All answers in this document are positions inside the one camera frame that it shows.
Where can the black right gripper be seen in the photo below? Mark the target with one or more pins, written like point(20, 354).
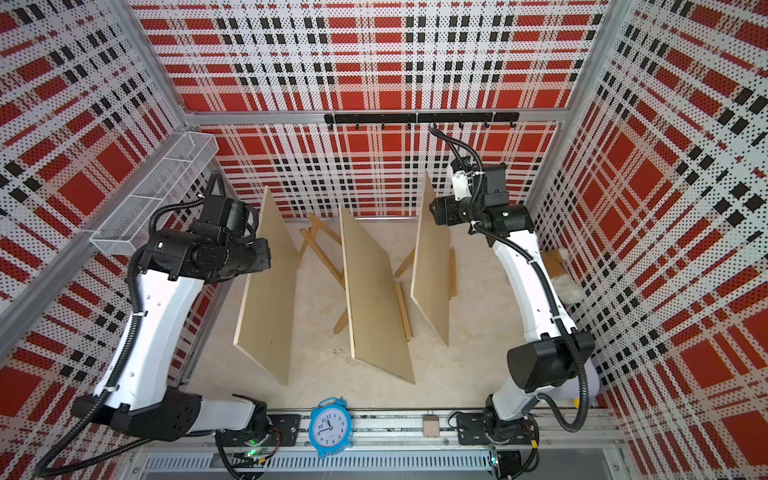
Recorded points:
point(444, 209)

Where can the wooden easel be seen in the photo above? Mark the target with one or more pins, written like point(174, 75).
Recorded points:
point(402, 304)
point(409, 260)
point(310, 242)

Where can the plywood board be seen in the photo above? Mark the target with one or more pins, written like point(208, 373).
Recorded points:
point(430, 285)
point(377, 336)
point(265, 322)

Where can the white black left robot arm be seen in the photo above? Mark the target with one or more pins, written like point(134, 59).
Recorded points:
point(191, 244)

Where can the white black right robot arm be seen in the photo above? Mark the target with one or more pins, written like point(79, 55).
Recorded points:
point(553, 365)

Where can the white teddy bear brown hoodie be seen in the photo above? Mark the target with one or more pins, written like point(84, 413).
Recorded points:
point(565, 286)

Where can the blue alarm clock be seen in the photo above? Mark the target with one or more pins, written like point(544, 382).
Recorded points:
point(330, 427)

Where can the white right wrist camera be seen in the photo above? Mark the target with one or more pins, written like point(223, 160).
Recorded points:
point(462, 184)

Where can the white wire mesh basket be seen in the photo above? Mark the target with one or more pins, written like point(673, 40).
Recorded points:
point(168, 180)

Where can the black hook rail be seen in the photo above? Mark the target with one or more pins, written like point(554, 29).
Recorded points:
point(421, 118)

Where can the small beige box on rail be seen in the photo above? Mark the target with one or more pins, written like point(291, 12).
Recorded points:
point(431, 426)

